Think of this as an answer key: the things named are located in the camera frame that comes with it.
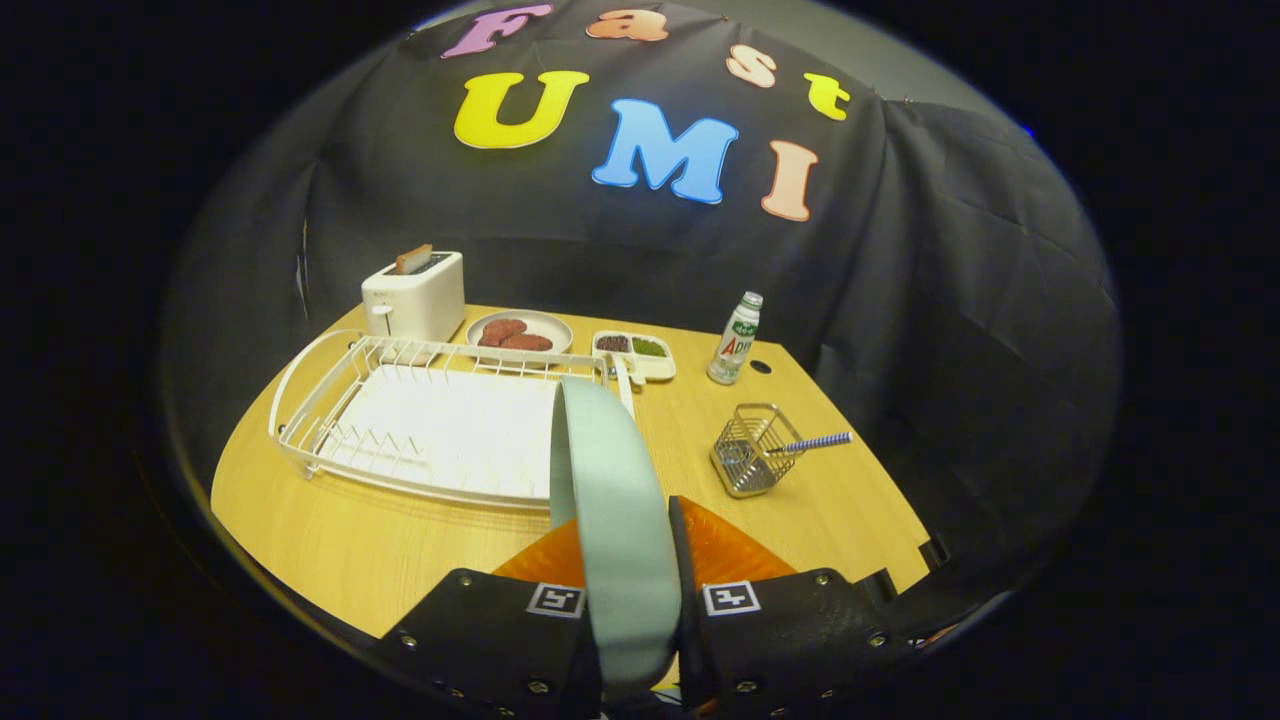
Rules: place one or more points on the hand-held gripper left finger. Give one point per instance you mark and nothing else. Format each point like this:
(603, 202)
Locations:
(490, 640)

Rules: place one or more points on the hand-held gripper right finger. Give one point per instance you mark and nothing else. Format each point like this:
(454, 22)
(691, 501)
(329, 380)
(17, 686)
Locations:
(790, 640)

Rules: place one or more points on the pale green plate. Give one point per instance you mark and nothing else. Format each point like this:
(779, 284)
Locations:
(620, 540)

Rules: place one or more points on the white divided sauce dish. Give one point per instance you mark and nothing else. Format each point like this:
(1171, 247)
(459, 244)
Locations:
(655, 365)

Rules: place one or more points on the round beige dish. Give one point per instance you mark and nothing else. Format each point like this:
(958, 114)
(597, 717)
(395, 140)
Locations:
(550, 325)

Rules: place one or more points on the white drip tray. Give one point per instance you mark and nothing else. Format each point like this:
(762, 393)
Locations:
(450, 430)

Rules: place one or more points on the brown meat patty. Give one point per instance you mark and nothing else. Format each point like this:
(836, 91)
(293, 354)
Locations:
(502, 329)
(530, 342)

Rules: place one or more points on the white drink bottle green label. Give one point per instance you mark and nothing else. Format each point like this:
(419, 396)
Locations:
(737, 340)

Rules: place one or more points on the white toaster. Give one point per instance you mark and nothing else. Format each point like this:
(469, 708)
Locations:
(420, 295)

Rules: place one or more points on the black backdrop cloth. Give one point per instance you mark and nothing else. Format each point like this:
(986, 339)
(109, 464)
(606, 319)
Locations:
(950, 300)

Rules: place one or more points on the brown toast slice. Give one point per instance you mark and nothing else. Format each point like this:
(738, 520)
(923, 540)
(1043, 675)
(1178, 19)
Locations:
(413, 259)

